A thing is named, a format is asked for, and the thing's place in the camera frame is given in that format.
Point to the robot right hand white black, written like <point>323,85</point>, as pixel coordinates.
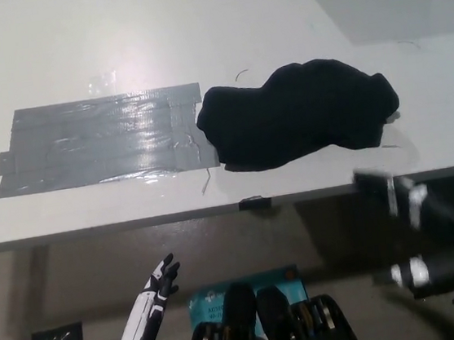
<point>429,212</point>

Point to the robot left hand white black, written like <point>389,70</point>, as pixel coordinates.
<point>152,301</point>

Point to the black t-shirt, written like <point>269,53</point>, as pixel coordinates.
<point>295,117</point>

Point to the teal cardboard router box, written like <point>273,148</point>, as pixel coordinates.
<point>209,301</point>

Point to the grey table leg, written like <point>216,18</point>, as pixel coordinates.
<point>32,278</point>

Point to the small black tape strip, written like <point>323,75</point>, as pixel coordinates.
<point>254,203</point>

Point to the clear tape piece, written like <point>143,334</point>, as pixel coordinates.
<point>101,82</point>

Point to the grey duct tape patch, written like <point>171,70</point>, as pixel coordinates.
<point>101,143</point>

